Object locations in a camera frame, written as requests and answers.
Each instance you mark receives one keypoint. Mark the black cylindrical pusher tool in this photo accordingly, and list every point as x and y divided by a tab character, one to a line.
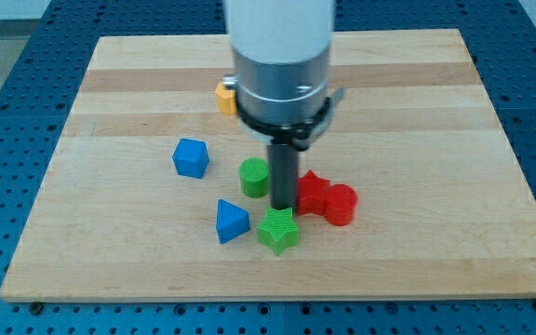
283	162

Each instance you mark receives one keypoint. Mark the wooden board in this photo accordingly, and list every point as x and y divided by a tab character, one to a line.
444	210

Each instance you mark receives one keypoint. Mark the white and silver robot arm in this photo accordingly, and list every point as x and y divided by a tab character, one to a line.
281	59

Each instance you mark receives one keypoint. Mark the red star block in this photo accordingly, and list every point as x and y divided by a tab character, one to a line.
312	194

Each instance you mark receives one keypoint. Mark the red cylinder block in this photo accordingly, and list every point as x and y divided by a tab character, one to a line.
340	204

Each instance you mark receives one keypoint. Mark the blue triangle block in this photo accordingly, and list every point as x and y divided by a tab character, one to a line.
231	221

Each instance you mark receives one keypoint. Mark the yellow block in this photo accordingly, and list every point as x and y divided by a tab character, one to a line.
225	99

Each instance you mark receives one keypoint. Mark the green cylinder block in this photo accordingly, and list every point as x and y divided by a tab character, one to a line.
254	177

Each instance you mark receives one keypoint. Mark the green star block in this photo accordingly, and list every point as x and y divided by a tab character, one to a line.
278	230

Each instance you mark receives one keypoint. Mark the blue cube block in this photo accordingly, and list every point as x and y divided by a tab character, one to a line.
191	158

